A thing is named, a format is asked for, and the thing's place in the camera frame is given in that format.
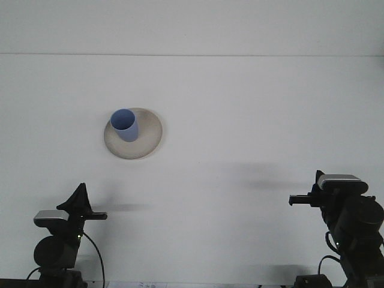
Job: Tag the pale blue cup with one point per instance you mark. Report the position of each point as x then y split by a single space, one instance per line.
129 132

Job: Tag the pale round plate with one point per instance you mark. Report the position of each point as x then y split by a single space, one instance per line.
147 138

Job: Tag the white printed paper sheet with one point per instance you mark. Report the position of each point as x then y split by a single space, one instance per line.
144 284

